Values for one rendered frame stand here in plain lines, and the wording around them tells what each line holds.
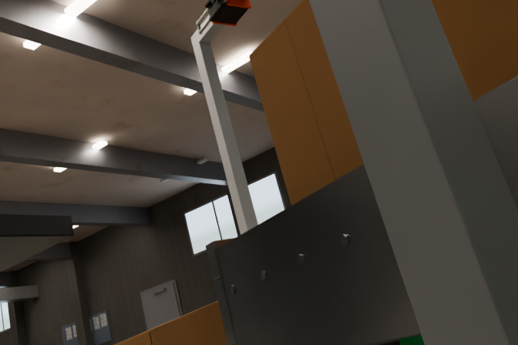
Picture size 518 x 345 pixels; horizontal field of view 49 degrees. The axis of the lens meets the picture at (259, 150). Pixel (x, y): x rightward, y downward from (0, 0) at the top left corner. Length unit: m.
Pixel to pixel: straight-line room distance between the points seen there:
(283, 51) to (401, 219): 0.68
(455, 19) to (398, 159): 0.42
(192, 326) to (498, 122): 0.99
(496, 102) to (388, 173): 0.19
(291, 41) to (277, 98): 0.10
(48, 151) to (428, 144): 8.47
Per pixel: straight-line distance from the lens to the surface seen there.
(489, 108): 0.55
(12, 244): 1.11
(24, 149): 8.53
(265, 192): 11.56
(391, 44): 0.38
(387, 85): 0.38
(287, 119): 1.00
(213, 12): 1.50
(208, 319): 1.31
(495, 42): 0.74
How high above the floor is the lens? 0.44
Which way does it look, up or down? 18 degrees up
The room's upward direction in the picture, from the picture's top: 15 degrees counter-clockwise
